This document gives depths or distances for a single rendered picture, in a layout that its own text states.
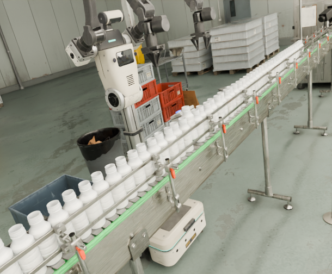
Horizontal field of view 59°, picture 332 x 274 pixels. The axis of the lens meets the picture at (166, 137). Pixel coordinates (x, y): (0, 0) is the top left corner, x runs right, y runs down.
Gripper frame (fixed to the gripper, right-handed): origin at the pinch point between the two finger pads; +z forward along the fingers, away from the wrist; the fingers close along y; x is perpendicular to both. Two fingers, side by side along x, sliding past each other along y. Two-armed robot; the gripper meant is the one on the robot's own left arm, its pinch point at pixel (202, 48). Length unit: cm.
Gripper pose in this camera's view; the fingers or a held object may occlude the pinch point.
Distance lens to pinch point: 182.4
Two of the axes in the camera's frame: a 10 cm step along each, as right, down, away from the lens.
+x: -5.8, 4.1, -7.1
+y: -7.9, -0.7, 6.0
